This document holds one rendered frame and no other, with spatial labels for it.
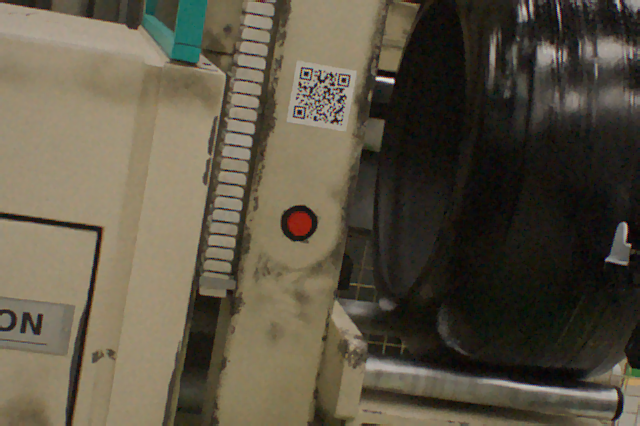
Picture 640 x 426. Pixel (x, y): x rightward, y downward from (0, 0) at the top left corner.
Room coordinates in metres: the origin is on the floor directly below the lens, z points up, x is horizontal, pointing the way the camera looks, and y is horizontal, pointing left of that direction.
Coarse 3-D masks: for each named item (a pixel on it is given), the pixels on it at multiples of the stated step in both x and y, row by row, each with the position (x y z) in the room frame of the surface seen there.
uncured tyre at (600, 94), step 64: (448, 0) 1.67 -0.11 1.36; (512, 0) 1.53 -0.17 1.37; (576, 0) 1.53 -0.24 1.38; (448, 64) 1.94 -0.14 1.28; (512, 64) 1.47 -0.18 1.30; (576, 64) 1.47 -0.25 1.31; (384, 128) 1.88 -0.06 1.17; (448, 128) 1.97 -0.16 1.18; (512, 128) 1.44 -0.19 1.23; (576, 128) 1.45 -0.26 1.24; (384, 192) 1.86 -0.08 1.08; (448, 192) 1.96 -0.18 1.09; (512, 192) 1.43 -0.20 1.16; (576, 192) 1.44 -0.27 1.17; (384, 256) 1.79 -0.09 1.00; (448, 256) 1.48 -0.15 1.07; (512, 256) 1.44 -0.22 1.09; (576, 256) 1.45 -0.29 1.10; (448, 320) 1.51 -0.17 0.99; (512, 320) 1.48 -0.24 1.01; (576, 320) 1.49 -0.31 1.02
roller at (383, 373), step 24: (384, 360) 1.53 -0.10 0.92; (408, 360) 1.55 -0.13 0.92; (384, 384) 1.53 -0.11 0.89; (408, 384) 1.53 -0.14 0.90; (432, 384) 1.54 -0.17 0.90; (456, 384) 1.54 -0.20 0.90; (480, 384) 1.55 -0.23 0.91; (504, 384) 1.56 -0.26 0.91; (528, 384) 1.57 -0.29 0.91; (552, 384) 1.58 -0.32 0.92; (576, 384) 1.59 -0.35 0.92; (600, 384) 1.60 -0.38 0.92; (528, 408) 1.57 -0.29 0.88; (552, 408) 1.57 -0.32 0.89; (576, 408) 1.57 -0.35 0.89; (600, 408) 1.58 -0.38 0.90
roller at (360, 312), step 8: (344, 304) 1.81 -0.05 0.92; (352, 304) 1.81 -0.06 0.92; (360, 304) 1.82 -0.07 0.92; (368, 304) 1.82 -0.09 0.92; (376, 304) 1.83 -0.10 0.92; (352, 312) 1.80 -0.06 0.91; (360, 312) 1.81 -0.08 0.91; (368, 312) 1.81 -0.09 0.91; (376, 312) 1.81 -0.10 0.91; (352, 320) 1.80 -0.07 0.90; (360, 320) 1.80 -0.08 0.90; (368, 320) 1.81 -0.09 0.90; (376, 320) 1.81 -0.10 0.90; (384, 320) 1.81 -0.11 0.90; (360, 328) 1.81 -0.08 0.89; (368, 328) 1.81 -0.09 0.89; (376, 328) 1.81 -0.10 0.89; (384, 328) 1.81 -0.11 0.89; (392, 336) 1.83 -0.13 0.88
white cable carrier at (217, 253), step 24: (264, 0) 1.57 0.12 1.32; (264, 24) 1.57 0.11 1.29; (240, 48) 1.56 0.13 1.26; (264, 48) 1.57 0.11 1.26; (240, 72) 1.56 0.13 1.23; (240, 96) 1.57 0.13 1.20; (240, 120) 1.60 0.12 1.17; (240, 144) 1.57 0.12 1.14; (216, 168) 1.61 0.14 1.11; (240, 168) 1.57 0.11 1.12; (216, 192) 1.56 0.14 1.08; (240, 192) 1.57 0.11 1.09; (216, 216) 1.56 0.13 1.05; (216, 240) 1.57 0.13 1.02; (216, 264) 1.57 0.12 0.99; (216, 288) 1.57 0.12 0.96
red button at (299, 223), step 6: (294, 216) 1.57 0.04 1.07; (300, 216) 1.57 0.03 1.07; (306, 216) 1.57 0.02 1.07; (288, 222) 1.57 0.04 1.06; (294, 222) 1.57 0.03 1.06; (300, 222) 1.57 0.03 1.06; (306, 222) 1.57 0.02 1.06; (288, 228) 1.57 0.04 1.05; (294, 228) 1.57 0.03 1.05; (300, 228) 1.57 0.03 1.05; (306, 228) 1.57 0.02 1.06; (294, 234) 1.57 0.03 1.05; (300, 234) 1.57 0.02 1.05
